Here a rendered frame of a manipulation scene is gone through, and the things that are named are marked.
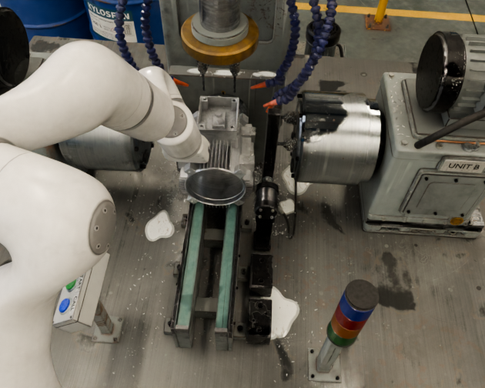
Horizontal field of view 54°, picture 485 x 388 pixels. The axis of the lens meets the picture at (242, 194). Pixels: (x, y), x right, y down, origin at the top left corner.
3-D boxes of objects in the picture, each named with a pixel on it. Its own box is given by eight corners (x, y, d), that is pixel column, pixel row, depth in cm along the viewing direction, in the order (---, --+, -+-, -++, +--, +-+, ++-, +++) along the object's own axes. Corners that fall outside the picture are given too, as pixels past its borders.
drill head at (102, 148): (53, 120, 148) (26, 54, 128) (169, 127, 148) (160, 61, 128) (27, 183, 134) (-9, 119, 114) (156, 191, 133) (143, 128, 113)
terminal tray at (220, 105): (200, 115, 129) (199, 95, 123) (239, 117, 129) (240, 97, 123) (196, 148, 122) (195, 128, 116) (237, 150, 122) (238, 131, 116)
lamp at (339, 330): (330, 309, 97) (334, 299, 93) (359, 310, 96) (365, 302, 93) (332, 338, 93) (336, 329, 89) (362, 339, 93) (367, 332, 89)
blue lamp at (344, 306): (338, 289, 89) (342, 279, 86) (370, 292, 89) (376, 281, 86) (340, 320, 86) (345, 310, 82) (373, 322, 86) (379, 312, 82)
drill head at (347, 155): (265, 132, 147) (270, 68, 127) (397, 141, 147) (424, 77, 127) (262, 198, 133) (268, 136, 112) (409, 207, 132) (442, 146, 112)
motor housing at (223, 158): (188, 152, 141) (184, 105, 126) (252, 155, 141) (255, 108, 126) (181, 207, 129) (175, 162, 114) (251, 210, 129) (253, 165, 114)
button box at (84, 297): (91, 261, 110) (71, 252, 106) (111, 253, 106) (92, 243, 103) (70, 333, 100) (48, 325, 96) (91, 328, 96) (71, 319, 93)
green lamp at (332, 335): (326, 317, 100) (330, 309, 97) (355, 319, 100) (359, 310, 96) (328, 345, 97) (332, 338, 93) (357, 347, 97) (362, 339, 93)
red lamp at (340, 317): (334, 299, 93) (338, 289, 89) (365, 302, 93) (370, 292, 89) (336, 329, 89) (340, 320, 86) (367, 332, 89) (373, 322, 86)
